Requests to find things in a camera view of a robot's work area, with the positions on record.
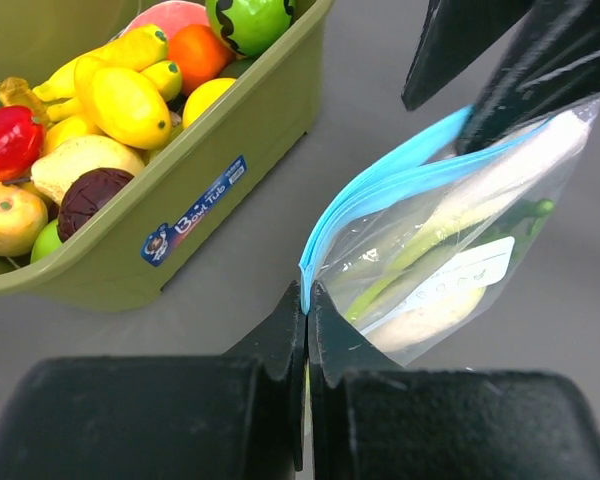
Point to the beige fake pear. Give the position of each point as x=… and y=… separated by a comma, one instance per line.
x=53, y=174

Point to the yellow fake apple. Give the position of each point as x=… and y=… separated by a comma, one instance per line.
x=23, y=215

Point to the dark purple fake fruit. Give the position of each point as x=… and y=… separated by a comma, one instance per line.
x=87, y=196

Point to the orange fake tangerine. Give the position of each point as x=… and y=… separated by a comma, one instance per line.
x=200, y=55

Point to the fake celery stalk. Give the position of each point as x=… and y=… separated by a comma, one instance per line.
x=411, y=263

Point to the blue tub label sticker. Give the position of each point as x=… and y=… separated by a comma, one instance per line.
x=161, y=242

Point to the red fake pepper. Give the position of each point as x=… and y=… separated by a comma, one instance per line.
x=22, y=136

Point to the blue zip clear bag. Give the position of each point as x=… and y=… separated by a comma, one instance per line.
x=371, y=220

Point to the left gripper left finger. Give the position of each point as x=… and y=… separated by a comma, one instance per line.
x=237, y=415

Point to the pink fake peach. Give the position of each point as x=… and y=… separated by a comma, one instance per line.
x=170, y=17

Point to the yellow fake lemon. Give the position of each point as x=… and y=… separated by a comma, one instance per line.
x=123, y=103

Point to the white fake radish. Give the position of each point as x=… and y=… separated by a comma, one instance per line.
x=462, y=285

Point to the yellow fake banana bunch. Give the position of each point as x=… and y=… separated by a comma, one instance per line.
x=138, y=49

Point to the olive green plastic tub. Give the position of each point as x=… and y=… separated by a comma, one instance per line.
x=273, y=104

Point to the green fake watermelon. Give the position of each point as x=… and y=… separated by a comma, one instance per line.
x=249, y=27

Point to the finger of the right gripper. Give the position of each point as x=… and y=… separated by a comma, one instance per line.
x=455, y=33
x=552, y=64

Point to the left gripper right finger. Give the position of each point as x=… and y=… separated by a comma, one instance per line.
x=373, y=419

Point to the green fake lime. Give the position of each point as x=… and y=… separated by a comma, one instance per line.
x=47, y=242

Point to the yellow fake orange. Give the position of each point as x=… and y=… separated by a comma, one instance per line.
x=203, y=97

